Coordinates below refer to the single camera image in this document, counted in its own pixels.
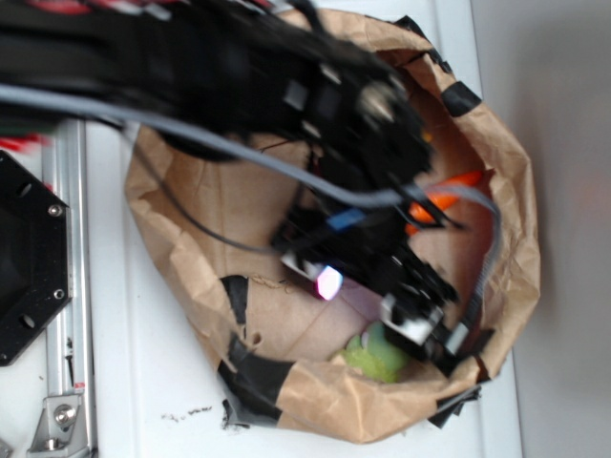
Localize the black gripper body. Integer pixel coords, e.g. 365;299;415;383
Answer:
271;47;462;316

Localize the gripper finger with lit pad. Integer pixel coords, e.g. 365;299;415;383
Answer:
281;251;343;301
380;293;466;363

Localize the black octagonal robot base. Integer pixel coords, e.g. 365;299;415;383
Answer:
1;151;70;367

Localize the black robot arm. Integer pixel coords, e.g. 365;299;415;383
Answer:
1;1;469;360

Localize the green plush animal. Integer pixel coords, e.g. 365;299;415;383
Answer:
339;321;411;384

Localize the brown paper bag tray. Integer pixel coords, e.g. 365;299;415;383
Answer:
125;10;540;444

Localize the orange plastic carrot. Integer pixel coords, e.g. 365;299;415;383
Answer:
405;171;484;236

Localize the black cable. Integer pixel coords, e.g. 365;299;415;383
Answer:
128;133;287;254

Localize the aluminium extrusion rail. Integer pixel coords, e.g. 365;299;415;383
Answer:
26;121;97;457

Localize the metal corner bracket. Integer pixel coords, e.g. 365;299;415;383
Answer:
27;394;92;458

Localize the grey cable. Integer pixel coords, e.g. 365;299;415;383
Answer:
0;83;502;357

